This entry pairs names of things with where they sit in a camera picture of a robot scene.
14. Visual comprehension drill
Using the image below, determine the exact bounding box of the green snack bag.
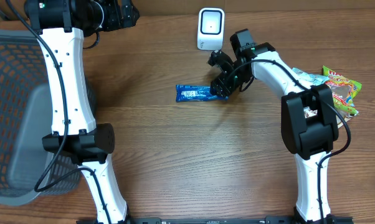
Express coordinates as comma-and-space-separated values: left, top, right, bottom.
323, 66, 362, 117

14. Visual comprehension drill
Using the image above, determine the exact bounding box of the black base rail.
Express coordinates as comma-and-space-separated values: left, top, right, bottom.
75, 216, 354, 224

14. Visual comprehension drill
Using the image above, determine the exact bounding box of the beige cookie snack bag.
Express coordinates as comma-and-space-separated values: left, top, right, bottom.
302, 105, 358, 129

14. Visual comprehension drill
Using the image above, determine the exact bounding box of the grey plastic shopping basket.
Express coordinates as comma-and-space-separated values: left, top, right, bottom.
0, 29, 98, 207

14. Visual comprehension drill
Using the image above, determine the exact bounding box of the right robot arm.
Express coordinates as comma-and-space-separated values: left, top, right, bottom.
208, 29, 353, 223

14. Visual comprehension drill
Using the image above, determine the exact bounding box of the white barcode scanner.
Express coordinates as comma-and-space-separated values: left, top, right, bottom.
197, 7, 225, 51

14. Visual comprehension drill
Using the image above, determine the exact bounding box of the light blue snack packet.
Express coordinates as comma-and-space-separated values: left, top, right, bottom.
292, 67, 329, 88

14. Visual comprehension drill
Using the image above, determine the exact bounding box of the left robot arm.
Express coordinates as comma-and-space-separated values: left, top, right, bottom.
24, 0, 140, 223

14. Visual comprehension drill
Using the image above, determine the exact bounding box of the blue snack bar wrapper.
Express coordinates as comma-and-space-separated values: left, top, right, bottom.
176, 85, 228, 103

